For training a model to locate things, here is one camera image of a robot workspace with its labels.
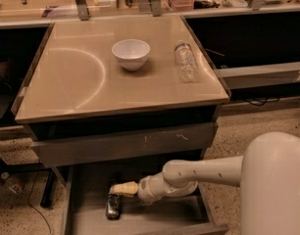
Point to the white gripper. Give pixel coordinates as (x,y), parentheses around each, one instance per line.
(145,189)

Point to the silver redbull can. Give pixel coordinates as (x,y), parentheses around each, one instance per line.
(113,206)

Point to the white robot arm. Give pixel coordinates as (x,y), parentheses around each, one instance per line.
(268,174)

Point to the open middle drawer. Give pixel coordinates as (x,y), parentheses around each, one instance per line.
(88,189)

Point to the closed top drawer front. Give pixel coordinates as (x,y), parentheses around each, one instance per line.
(122,145)

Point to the grey drawer cabinet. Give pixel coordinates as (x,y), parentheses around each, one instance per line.
(77,88)

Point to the small bottle on floor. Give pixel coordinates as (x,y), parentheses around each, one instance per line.
(13,183)

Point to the white ceramic bowl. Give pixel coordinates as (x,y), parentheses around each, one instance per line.
(131,54)

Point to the clear plastic bottle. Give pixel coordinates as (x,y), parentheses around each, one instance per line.
(186,62)

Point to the grey metal shelf rail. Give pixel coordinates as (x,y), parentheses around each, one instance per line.
(257,76)

